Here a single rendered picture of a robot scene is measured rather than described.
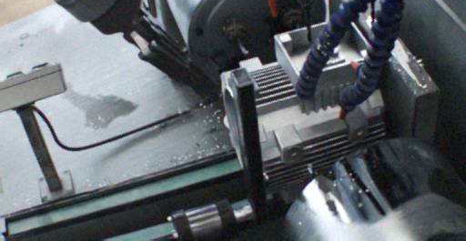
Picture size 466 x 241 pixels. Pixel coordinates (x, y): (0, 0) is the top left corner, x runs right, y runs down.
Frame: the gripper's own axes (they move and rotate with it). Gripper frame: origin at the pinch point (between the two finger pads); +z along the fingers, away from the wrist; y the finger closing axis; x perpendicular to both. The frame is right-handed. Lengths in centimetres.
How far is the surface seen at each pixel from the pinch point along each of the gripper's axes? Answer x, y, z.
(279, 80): -9.3, -5.9, 5.2
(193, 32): -1.1, 15.2, 4.8
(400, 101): -21.5, -16.6, 12.4
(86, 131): 32.1, 29.3, 16.6
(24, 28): 41, 74, 11
